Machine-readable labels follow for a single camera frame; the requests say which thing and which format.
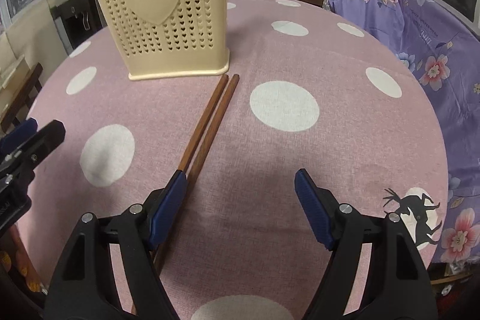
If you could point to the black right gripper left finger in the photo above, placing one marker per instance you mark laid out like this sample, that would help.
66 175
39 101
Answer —
83 285

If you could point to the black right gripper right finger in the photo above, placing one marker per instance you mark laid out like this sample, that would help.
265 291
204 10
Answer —
397 285

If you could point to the brown wooden chopstick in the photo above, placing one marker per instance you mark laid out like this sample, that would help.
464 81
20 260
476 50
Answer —
213 124
204 121

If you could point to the dark wooden stool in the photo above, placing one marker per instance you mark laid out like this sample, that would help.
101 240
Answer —
13 100

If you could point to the white water dispenser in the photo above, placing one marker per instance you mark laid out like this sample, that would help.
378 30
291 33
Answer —
76 21

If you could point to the pink polka dot tablecloth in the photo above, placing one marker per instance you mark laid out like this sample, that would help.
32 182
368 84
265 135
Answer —
314 92

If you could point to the beige plastic utensil holder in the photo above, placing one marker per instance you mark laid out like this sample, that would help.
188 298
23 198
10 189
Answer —
169 38

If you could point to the purple floral cloth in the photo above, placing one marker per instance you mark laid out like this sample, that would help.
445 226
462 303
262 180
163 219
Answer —
443 55

